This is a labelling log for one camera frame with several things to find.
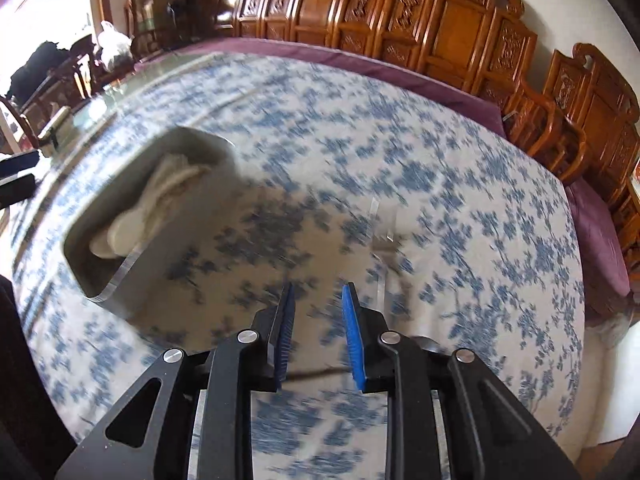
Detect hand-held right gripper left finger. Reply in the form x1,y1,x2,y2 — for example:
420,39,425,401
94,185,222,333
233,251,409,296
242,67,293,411
54,281,297,480

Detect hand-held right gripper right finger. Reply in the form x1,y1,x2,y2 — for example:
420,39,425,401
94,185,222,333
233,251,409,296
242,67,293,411
341,282,584,480

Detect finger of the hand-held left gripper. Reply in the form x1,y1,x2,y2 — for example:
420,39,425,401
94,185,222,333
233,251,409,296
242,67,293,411
0,173,36,208
0,151,40,178

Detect dark brown chopstick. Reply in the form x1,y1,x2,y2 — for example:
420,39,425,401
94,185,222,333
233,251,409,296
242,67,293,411
284,367,352,379

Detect stainless steel fork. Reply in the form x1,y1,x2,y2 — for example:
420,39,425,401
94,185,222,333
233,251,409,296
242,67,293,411
369,199,404,306

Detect grey utensil container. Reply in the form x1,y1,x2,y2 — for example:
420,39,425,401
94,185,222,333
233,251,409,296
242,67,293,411
62,126,237,320

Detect white plastic fork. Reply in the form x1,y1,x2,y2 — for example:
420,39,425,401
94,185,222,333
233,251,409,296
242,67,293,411
144,152,217,203

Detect black bag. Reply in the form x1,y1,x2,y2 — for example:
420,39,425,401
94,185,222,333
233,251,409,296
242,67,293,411
9,40,72,104

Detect window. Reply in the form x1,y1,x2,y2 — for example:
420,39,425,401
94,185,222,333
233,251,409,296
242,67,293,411
0,0,103,98

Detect white plastic bag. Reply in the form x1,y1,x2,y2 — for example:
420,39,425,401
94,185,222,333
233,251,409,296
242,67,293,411
94,20,134,74

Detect blue floral tablecloth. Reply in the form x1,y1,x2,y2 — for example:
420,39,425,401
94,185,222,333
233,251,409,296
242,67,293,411
10,52,587,480

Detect dark clothing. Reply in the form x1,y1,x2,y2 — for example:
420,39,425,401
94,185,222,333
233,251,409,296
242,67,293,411
0,272,78,480

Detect cardboard box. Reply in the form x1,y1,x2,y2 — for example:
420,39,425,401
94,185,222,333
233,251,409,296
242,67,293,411
149,0,202,47

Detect short purple seat cushion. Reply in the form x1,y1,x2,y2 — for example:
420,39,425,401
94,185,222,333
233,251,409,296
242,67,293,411
564,179,634,312

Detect wooden dining chair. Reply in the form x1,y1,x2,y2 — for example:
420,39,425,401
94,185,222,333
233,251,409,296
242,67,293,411
501,80,589,187

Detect long carved wooden sofa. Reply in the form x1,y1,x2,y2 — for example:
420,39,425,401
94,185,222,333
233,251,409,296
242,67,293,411
260,0,527,97

